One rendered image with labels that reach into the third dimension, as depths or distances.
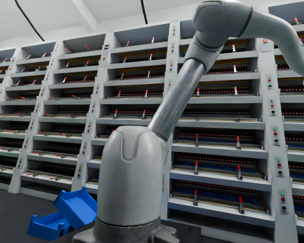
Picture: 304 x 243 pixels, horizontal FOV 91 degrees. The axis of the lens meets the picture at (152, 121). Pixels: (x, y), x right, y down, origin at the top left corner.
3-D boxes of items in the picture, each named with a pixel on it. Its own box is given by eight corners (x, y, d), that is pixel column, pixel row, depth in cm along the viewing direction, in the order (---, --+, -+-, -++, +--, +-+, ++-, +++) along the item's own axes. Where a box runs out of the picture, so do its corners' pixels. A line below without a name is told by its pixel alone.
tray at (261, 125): (265, 129, 98) (266, 115, 97) (172, 126, 115) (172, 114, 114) (254, 125, 117) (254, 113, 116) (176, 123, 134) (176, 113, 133)
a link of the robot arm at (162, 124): (102, 178, 48) (117, 172, 70) (145, 206, 46) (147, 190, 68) (201, 13, 64) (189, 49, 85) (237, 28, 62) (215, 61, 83)
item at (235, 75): (260, 78, 107) (261, 59, 106) (175, 82, 125) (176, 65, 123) (250, 82, 127) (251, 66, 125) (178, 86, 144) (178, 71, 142)
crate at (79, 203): (110, 229, 88) (117, 217, 89) (88, 246, 70) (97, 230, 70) (79, 196, 99) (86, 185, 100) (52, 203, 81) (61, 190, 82)
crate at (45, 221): (57, 244, 69) (62, 224, 71) (26, 233, 75) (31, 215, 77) (97, 221, 96) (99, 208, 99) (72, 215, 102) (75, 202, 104)
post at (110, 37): (76, 208, 115) (114, 29, 160) (67, 206, 118) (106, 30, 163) (93, 202, 134) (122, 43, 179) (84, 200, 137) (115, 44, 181)
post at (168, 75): (165, 229, 96) (180, 18, 140) (151, 226, 98) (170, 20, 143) (170, 219, 114) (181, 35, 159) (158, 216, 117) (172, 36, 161)
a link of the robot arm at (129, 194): (81, 225, 29) (95, 117, 34) (108, 199, 47) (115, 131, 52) (164, 228, 29) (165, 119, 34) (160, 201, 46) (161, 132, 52)
